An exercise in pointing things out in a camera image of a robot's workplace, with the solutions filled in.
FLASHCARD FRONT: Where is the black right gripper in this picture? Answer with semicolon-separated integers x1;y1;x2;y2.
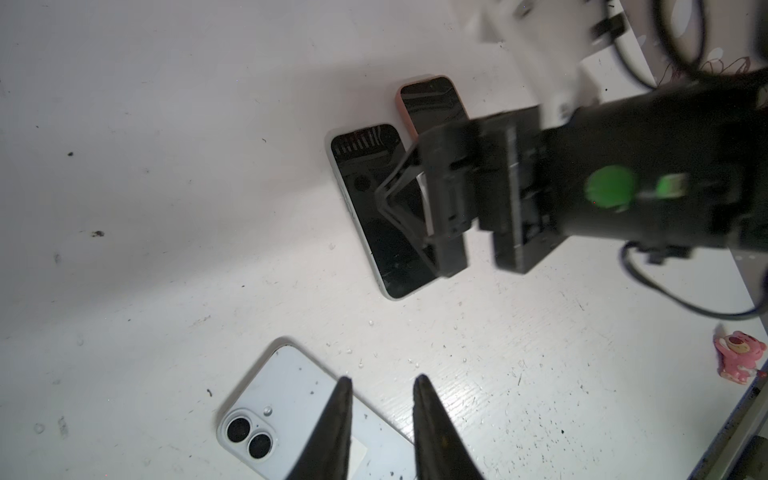
375;107;564;277

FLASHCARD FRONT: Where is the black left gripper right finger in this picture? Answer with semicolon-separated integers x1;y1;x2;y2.
413;374;483;480

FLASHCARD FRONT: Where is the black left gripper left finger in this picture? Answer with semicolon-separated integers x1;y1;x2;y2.
286;377;354;480

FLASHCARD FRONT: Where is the light blue phone case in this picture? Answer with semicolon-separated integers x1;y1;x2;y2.
329;123;439;301

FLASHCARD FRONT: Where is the pink phone case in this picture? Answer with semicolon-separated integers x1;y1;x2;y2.
394;75;472;140

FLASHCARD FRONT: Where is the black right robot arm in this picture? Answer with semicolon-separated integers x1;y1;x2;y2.
376;77;767;288

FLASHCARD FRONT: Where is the pink small object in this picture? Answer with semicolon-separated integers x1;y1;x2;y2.
714;331;767;385

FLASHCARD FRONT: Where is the white phone camera up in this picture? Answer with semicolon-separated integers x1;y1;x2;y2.
216;342;416;479

